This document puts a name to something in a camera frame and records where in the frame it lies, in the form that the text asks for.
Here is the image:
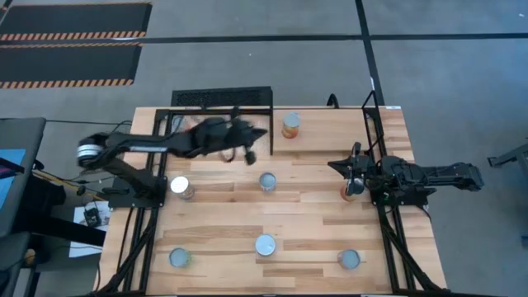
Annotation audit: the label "peach label tall tin can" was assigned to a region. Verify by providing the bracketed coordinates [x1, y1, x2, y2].
[169, 175, 196, 201]

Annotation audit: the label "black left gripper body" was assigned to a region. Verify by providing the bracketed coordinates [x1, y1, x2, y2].
[187, 106, 257, 166]

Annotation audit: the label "white paper sheets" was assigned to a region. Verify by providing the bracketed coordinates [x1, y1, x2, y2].
[68, 201, 113, 259]

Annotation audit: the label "corn label tall tin can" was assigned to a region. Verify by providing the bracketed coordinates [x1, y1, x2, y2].
[280, 111, 302, 139]

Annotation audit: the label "black aluminium rig frame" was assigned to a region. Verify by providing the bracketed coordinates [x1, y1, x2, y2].
[361, 105, 451, 297]
[92, 106, 274, 297]

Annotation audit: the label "oranges label small tin can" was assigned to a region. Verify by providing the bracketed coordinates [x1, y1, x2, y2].
[168, 247, 193, 268]

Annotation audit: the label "yellow cable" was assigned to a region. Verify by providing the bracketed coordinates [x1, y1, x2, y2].
[31, 169, 106, 202]

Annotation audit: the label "brown label tin can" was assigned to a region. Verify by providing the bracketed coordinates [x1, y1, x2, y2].
[339, 177, 368, 203]

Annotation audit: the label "pink corn small tin can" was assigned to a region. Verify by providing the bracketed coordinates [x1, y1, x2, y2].
[337, 248, 362, 271]

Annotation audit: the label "grey side table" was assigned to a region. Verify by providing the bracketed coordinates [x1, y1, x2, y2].
[0, 116, 48, 238]

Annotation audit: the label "small black device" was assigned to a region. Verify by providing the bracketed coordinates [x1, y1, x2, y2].
[83, 207, 102, 228]

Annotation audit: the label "wooden shelf with black frame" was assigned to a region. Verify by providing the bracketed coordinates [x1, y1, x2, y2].
[270, 86, 387, 157]

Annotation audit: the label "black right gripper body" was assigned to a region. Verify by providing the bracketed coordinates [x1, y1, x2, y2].
[345, 142, 383, 197]

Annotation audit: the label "carrot label small tin can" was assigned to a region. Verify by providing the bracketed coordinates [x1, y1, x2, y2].
[258, 172, 278, 193]

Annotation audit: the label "black hazard-striped floor mat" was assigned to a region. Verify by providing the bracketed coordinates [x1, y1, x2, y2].
[0, 2, 153, 43]
[0, 41, 144, 90]

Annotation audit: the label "blue sheet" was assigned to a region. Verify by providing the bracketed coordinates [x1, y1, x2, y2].
[0, 148, 27, 210]

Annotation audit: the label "tall shiny-lid tin can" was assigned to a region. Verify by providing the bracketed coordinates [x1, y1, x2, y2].
[254, 233, 278, 258]

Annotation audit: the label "grey metal stand leg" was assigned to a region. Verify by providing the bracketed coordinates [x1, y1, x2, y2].
[486, 142, 528, 169]

